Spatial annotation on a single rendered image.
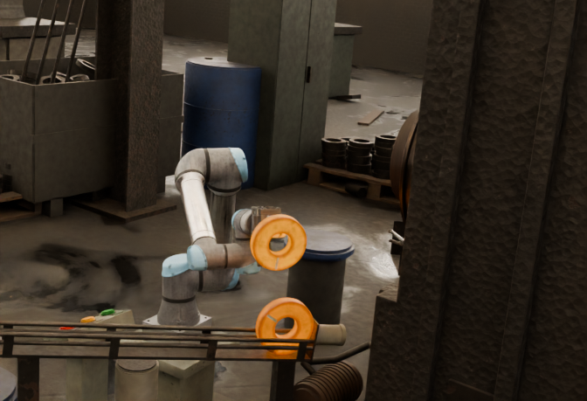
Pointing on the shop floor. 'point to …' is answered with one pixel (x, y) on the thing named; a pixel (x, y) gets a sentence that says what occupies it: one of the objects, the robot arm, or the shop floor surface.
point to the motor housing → (330, 383)
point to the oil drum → (222, 107)
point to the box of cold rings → (72, 130)
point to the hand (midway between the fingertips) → (279, 236)
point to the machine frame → (494, 196)
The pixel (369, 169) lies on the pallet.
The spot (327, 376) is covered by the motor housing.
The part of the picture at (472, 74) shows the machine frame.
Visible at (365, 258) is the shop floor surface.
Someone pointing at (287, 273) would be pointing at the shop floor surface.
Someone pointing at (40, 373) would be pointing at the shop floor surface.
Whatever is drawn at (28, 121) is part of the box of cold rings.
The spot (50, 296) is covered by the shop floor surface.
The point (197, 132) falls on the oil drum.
